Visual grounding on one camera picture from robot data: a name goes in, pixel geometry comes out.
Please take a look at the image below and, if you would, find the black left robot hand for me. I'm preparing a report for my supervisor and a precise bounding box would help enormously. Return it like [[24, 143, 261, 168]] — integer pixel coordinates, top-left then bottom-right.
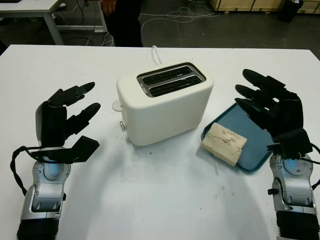
[[34, 81, 102, 149]]

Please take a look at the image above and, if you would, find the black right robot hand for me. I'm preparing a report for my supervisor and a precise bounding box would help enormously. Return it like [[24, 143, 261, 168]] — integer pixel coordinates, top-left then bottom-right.
[[234, 68, 305, 144]]

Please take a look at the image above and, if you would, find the blue plastic tray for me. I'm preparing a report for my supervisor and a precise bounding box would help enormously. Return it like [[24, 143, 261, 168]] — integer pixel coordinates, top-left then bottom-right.
[[200, 101, 276, 173]]

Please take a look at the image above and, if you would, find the pale bread slice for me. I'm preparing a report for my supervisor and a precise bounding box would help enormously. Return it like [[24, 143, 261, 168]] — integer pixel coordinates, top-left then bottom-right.
[[201, 122, 248, 166]]

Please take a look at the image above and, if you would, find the white two-slot toaster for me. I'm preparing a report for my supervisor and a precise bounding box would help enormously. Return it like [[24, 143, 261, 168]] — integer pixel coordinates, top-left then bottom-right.
[[111, 61, 215, 147]]

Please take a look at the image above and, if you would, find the black bin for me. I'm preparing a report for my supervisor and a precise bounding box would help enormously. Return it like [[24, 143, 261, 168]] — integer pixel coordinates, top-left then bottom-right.
[[277, 0, 305, 23]]

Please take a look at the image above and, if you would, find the light wooden crate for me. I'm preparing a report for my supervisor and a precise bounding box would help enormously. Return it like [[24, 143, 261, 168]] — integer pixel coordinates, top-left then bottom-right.
[[298, 0, 320, 15], [211, 0, 286, 13]]

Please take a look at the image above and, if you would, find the white office desk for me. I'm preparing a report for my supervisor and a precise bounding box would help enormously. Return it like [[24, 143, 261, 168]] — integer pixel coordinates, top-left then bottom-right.
[[0, 0, 108, 46]]

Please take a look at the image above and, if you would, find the person in black trousers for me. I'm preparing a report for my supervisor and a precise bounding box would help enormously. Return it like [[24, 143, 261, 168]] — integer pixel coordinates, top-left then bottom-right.
[[101, 0, 144, 48]]

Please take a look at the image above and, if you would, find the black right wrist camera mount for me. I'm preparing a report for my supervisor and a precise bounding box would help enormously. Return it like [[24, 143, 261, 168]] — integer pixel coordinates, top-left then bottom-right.
[[266, 128, 314, 160]]

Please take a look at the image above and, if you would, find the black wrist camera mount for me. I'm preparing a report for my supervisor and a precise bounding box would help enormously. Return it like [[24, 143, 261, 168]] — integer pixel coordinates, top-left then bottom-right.
[[29, 136, 100, 165], [266, 128, 314, 160]]

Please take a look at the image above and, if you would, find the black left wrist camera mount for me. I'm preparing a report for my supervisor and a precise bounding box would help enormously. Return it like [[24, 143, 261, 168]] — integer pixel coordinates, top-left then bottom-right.
[[29, 136, 100, 165]]

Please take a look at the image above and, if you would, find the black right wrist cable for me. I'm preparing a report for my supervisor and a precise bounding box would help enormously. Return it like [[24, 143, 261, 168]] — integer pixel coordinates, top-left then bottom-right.
[[298, 144, 320, 191]]

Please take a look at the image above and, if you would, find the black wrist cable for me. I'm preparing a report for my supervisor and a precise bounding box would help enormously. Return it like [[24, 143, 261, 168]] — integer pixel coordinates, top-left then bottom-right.
[[9, 145, 41, 197], [298, 144, 320, 191]]

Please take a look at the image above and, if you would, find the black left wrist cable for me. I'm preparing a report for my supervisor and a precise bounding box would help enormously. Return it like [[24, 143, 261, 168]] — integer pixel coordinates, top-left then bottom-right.
[[9, 145, 41, 197]]

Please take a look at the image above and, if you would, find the white toaster power cord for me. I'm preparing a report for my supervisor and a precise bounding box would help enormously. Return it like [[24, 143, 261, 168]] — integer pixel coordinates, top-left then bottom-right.
[[151, 45, 163, 65]]

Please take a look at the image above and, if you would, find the white floor cable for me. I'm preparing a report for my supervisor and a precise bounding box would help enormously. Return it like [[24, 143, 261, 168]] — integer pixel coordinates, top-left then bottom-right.
[[139, 6, 221, 34]]

